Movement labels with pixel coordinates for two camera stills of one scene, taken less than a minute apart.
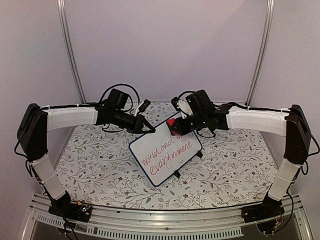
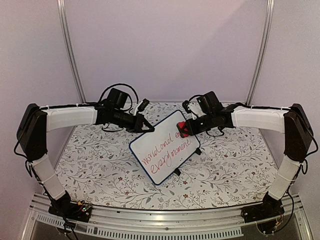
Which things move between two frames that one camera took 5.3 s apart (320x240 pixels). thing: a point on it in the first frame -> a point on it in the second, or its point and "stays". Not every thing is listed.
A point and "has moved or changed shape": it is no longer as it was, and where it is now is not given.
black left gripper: x=139 y=125 stays
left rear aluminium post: x=63 y=18 stays
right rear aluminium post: x=263 y=46 stays
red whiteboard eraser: x=171 y=121 has moved or changed shape
